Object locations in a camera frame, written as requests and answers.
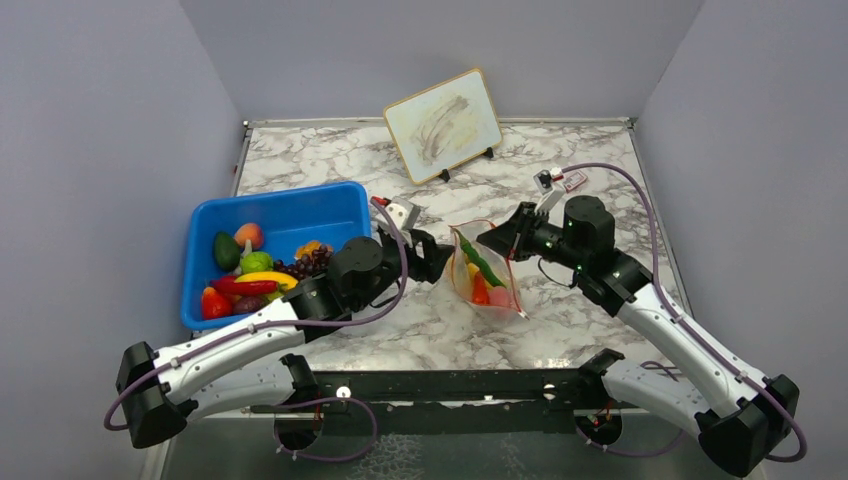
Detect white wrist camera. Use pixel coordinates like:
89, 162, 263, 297
371, 196, 421, 243
533, 167, 566, 215

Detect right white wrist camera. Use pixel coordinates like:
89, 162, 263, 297
533, 167, 566, 215

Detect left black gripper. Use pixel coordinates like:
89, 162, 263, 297
353, 229, 454, 311

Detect yellow banana bunch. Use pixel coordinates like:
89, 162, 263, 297
466, 263, 479, 282

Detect light green vegetable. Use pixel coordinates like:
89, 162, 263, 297
239, 251, 274, 274

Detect single yellow banana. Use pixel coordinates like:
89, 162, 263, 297
235, 271, 299, 292

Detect peach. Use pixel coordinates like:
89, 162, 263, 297
488, 286, 515, 310
233, 223, 265, 250

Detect green chili pepper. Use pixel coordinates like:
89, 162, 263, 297
453, 228, 505, 287

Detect red chili pepper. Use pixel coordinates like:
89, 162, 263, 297
210, 277, 278, 296

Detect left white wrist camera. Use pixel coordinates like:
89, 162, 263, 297
371, 196, 421, 243

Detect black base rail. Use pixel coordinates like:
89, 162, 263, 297
181, 351, 644, 439

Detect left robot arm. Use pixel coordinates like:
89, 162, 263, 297
104, 226, 454, 449

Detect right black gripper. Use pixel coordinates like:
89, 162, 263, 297
477, 201, 588, 272

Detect blue plastic bin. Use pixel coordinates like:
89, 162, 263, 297
180, 181, 372, 331

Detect dark green avocado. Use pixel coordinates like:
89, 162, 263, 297
213, 231, 241, 272

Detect orange nugget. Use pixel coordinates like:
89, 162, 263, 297
294, 240, 323, 259

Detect whiteboard with yellow frame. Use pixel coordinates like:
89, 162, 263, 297
383, 68, 503, 185

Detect clear zip top bag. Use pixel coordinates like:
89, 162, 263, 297
445, 219, 528, 323

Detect purple grapes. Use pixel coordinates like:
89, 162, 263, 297
273, 244, 334, 280

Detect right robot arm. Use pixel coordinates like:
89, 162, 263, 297
476, 195, 800, 477

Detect small red card box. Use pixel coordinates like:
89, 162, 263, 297
563, 170, 589, 193

